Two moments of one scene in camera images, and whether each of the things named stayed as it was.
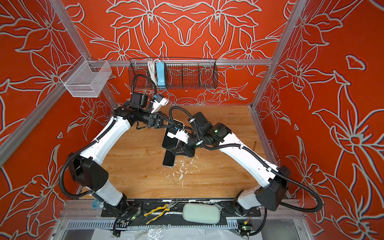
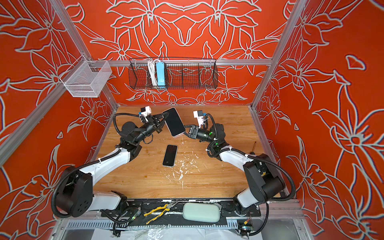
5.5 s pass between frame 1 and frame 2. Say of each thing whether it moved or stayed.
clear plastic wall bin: stayed
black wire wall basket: stayed
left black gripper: moved
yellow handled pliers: stayed
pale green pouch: stayed
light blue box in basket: stayed
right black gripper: moved
